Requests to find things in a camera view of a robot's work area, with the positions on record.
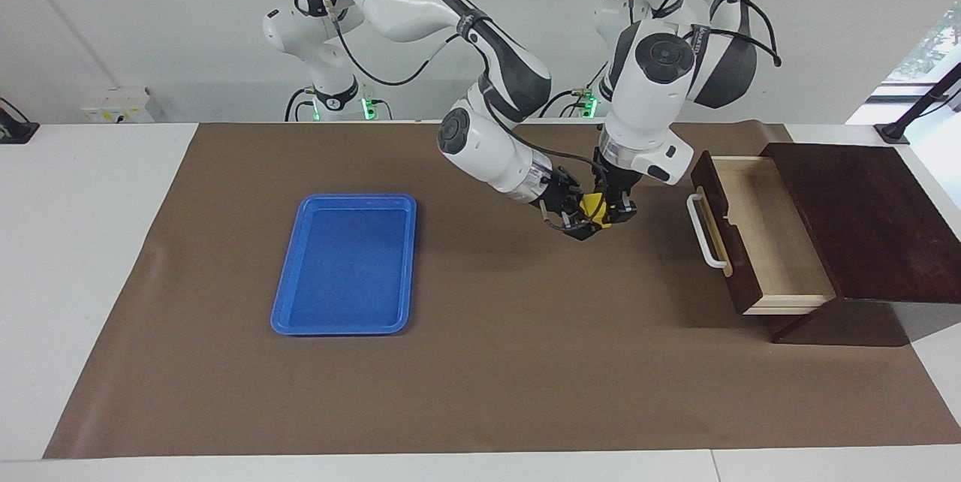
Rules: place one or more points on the white wall socket box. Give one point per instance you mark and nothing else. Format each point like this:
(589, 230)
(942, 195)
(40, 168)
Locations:
(120, 108)

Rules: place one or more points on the dark wooden drawer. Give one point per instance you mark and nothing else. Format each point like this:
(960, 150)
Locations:
(788, 272)

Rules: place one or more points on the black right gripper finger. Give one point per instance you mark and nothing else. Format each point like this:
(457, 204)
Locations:
(576, 198)
(582, 230)

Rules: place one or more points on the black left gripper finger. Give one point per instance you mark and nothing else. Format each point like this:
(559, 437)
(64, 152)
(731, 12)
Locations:
(600, 183)
(625, 210)

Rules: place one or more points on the dark wooden cabinet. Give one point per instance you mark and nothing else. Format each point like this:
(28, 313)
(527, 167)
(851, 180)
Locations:
(886, 227)

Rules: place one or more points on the yellow cube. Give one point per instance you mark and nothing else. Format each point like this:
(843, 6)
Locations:
(595, 206)

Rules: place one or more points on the black table clamp mount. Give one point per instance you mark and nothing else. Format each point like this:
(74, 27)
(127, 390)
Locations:
(15, 129)

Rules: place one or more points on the brown table mat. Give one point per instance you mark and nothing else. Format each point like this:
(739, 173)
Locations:
(525, 354)

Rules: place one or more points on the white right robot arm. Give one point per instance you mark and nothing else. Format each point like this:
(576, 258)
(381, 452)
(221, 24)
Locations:
(488, 144)

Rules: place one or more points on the black angled stand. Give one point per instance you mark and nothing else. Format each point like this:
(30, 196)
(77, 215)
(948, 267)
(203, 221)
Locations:
(920, 103)

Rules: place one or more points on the window with greenery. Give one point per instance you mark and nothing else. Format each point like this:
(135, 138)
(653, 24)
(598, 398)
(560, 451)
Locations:
(935, 39)

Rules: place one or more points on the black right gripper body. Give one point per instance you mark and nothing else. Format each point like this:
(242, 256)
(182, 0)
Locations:
(559, 193)

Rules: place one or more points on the blue plastic tray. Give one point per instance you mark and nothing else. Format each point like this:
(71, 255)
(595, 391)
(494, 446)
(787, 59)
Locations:
(345, 272)

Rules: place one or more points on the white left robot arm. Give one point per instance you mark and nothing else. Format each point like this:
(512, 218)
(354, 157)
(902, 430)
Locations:
(653, 91)

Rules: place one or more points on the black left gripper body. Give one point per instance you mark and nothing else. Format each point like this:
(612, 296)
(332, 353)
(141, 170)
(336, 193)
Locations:
(617, 180)

